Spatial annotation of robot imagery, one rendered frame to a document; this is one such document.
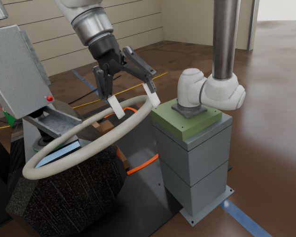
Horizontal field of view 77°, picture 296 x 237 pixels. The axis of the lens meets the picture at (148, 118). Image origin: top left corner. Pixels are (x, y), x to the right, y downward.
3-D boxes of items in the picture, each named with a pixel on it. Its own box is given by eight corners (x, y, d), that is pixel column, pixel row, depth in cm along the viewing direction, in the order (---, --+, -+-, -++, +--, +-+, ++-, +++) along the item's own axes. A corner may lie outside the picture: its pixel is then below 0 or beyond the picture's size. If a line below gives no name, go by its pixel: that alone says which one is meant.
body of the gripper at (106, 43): (119, 29, 49) (136, 63, 51) (98, 44, 54) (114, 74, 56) (101, 33, 43) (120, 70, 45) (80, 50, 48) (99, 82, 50)
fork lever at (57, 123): (7, 115, 122) (3, 108, 119) (36, 101, 133) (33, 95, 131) (55, 148, 80) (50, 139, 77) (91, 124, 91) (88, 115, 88)
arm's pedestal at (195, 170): (194, 160, 202) (190, 94, 159) (234, 191, 165) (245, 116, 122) (156, 185, 184) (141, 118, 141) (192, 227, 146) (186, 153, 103)
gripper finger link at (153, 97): (147, 80, 49) (149, 79, 49) (158, 103, 51) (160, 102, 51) (141, 83, 47) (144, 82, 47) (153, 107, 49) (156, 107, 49)
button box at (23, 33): (41, 83, 109) (14, 31, 93) (45, 82, 110) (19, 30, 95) (47, 85, 104) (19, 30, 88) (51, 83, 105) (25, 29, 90)
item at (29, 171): (18, 170, 72) (12, 164, 71) (112, 109, 101) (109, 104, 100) (46, 201, 35) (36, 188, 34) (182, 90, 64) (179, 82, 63)
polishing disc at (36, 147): (52, 128, 136) (52, 126, 136) (73, 132, 126) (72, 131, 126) (26, 147, 121) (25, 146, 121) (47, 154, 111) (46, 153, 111)
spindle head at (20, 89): (0, 110, 121) (-51, 37, 97) (34, 95, 134) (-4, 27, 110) (20, 124, 99) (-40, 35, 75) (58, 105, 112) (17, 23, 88)
